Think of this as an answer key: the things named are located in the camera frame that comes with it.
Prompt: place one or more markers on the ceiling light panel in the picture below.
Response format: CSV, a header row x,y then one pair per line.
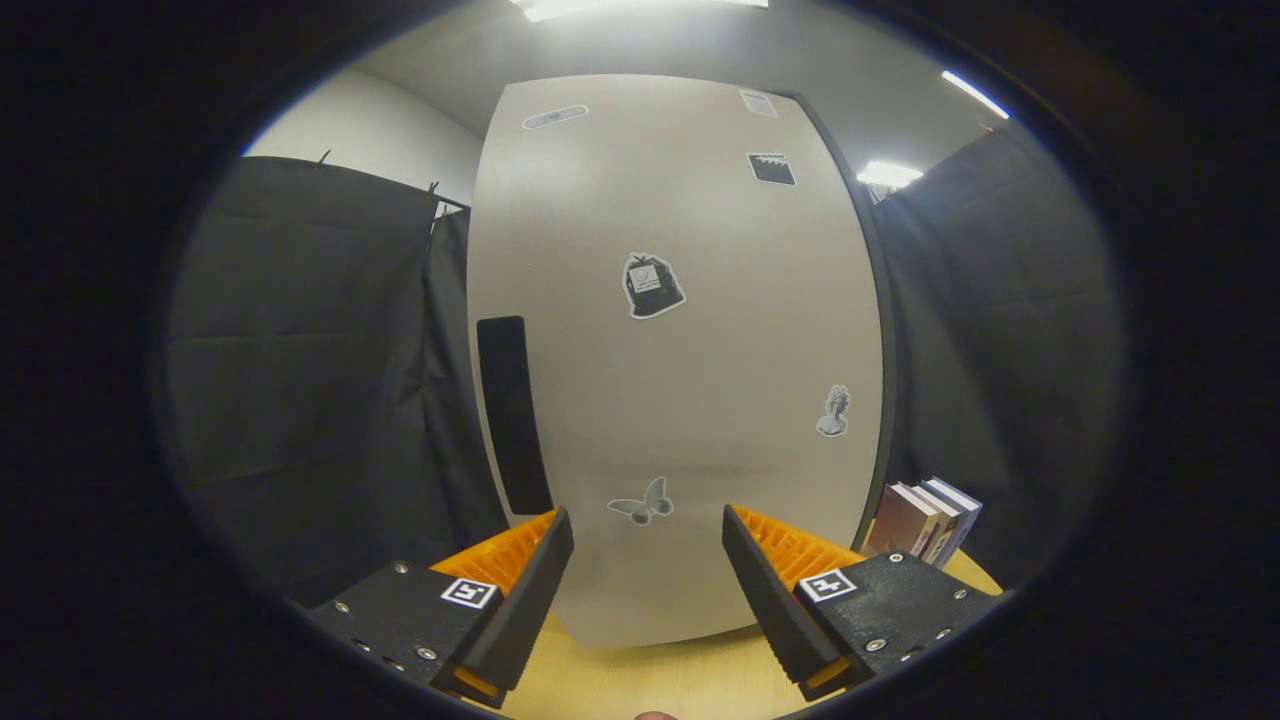
x,y
640,8
975,94
888,174

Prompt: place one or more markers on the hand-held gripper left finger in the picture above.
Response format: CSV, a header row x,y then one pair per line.
x,y
530,600

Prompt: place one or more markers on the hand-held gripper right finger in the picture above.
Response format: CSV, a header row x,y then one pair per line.
x,y
770,600

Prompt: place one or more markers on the beige cabinet door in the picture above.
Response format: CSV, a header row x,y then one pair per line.
x,y
680,400

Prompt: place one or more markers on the blue book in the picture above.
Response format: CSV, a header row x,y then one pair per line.
x,y
968,510

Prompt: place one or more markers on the dark grey cabinet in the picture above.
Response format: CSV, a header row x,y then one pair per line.
x,y
889,330

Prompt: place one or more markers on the black backdrop cloth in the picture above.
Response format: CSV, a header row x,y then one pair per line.
x,y
1000,350
300,400

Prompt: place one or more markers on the white book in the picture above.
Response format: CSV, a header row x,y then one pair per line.
x,y
945,525

